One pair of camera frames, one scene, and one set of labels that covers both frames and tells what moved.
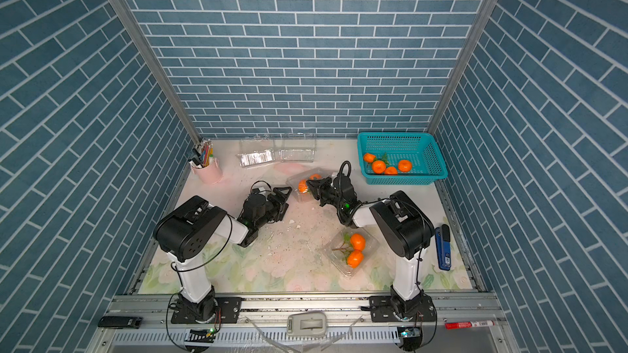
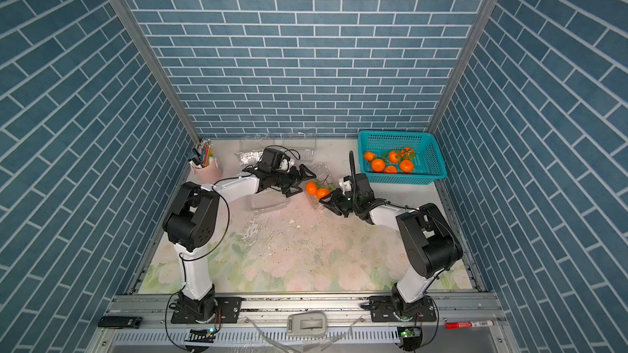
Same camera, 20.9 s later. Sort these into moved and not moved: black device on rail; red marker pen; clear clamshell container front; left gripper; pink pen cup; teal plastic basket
Moved: clear clamshell container front; left gripper
Not moved: teal plastic basket; pink pen cup; black device on rail; red marker pen
